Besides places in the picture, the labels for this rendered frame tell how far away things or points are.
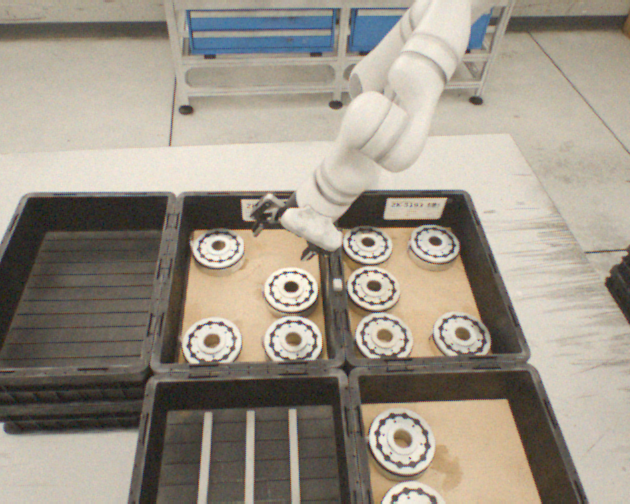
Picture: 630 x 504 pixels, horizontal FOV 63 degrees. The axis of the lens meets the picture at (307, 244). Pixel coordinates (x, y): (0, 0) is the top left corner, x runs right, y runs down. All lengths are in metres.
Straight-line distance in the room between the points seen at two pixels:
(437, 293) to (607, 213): 1.82
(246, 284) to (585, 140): 2.48
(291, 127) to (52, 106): 1.30
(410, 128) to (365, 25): 2.18
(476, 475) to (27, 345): 0.78
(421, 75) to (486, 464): 0.59
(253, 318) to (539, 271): 0.72
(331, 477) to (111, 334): 0.46
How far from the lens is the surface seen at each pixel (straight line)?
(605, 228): 2.70
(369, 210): 1.09
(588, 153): 3.11
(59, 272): 1.12
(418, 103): 0.65
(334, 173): 0.67
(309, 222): 0.71
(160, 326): 0.86
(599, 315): 1.34
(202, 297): 1.00
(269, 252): 1.06
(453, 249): 1.09
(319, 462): 0.86
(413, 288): 1.04
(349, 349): 0.82
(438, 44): 0.67
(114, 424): 1.04
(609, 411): 1.21
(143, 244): 1.12
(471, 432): 0.92
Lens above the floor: 1.64
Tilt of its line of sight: 49 degrees down
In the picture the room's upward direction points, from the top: 4 degrees clockwise
